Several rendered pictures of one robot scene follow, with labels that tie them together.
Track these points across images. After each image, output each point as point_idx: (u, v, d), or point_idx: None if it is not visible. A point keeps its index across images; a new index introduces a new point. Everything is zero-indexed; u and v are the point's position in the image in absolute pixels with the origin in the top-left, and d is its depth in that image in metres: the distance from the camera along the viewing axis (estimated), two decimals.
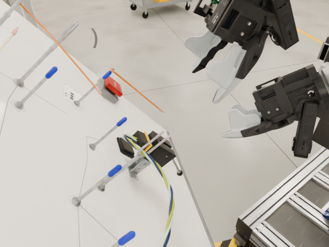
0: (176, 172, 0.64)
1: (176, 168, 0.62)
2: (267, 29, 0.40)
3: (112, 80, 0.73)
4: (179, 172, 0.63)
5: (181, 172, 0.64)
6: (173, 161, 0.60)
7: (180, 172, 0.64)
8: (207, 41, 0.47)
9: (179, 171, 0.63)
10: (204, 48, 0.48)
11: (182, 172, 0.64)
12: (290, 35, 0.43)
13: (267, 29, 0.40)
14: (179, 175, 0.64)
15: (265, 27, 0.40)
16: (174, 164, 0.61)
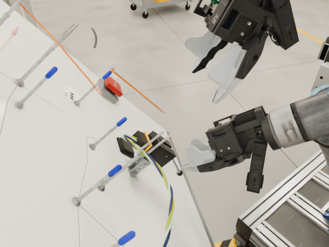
0: (176, 172, 0.64)
1: (176, 168, 0.62)
2: (267, 29, 0.40)
3: (112, 80, 0.73)
4: (179, 172, 0.63)
5: (181, 172, 0.64)
6: (173, 161, 0.60)
7: (180, 172, 0.64)
8: (207, 41, 0.47)
9: (179, 171, 0.63)
10: (204, 48, 0.48)
11: (182, 172, 0.64)
12: (290, 35, 0.43)
13: (267, 29, 0.40)
14: (179, 175, 0.64)
15: (265, 27, 0.40)
16: (174, 164, 0.61)
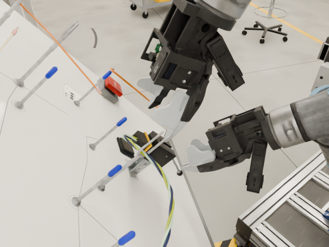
0: (176, 172, 0.64)
1: (176, 168, 0.62)
2: (208, 76, 0.42)
3: (112, 80, 0.73)
4: (179, 172, 0.63)
5: (181, 172, 0.64)
6: (173, 161, 0.60)
7: (180, 172, 0.64)
8: None
9: (179, 171, 0.63)
10: (157, 87, 0.50)
11: (182, 172, 0.64)
12: (234, 78, 0.45)
13: (208, 76, 0.42)
14: (179, 175, 0.64)
15: (206, 74, 0.42)
16: (174, 164, 0.61)
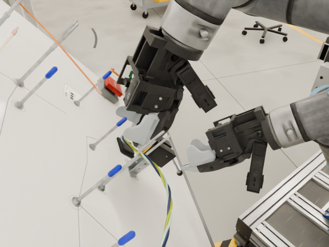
0: (176, 172, 0.64)
1: (176, 168, 0.62)
2: (180, 101, 0.44)
3: (112, 80, 0.73)
4: (179, 172, 0.63)
5: (181, 172, 0.64)
6: (173, 161, 0.60)
7: (180, 172, 0.64)
8: None
9: (179, 171, 0.63)
10: (136, 114, 0.51)
11: (182, 172, 0.64)
12: (206, 101, 0.47)
13: (179, 101, 0.44)
14: (179, 175, 0.64)
15: (178, 100, 0.44)
16: (174, 164, 0.61)
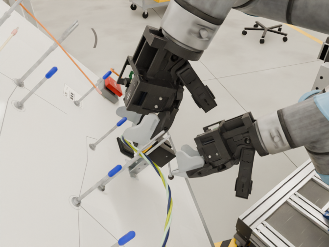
0: (168, 176, 0.64)
1: (170, 172, 0.62)
2: (180, 101, 0.44)
3: (112, 80, 0.73)
4: (171, 176, 0.63)
5: (173, 176, 0.64)
6: (169, 163, 0.60)
7: (172, 176, 0.64)
8: None
9: (171, 175, 0.63)
10: (136, 114, 0.51)
11: (174, 177, 0.64)
12: (206, 101, 0.47)
13: (179, 101, 0.44)
14: (171, 179, 0.64)
15: (178, 100, 0.44)
16: (168, 167, 0.61)
